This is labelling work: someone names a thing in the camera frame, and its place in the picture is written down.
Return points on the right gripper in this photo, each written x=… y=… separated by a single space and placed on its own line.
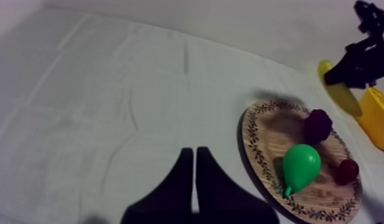
x=363 y=65

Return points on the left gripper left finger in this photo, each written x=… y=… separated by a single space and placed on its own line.
x=173 y=197

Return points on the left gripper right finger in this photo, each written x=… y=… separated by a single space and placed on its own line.
x=219 y=197

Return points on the yellow toy banana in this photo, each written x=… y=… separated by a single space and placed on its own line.
x=341 y=95

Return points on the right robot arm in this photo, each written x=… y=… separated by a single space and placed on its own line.
x=371 y=17

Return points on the yellow plastic basket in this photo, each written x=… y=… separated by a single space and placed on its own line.
x=377 y=120

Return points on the round wooden board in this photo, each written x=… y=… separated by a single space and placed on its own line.
x=269 y=131

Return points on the purple toy grapes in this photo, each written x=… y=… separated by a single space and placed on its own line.
x=318 y=126

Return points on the green toy pear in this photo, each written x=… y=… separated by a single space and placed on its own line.
x=301 y=165

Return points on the small red fruit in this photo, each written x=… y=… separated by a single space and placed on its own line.
x=348 y=171

